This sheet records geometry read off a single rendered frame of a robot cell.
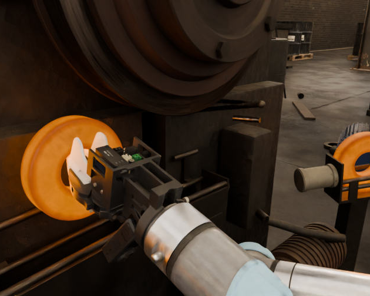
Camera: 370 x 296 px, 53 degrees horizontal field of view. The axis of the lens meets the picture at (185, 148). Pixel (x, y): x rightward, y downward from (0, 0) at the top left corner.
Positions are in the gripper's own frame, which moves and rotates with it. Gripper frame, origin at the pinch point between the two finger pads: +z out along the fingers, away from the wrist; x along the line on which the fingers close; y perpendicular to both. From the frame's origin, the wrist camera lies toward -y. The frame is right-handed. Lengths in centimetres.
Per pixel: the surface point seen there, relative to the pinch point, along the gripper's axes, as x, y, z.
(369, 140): -67, -3, -20
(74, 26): 0.4, 18.6, 1.1
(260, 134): -42.5, -4.0, -5.1
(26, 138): 4.5, 0.6, 6.4
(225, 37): -18.9, 19.2, -7.3
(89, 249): 1.0, -12.6, -6.9
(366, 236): -157, -84, -20
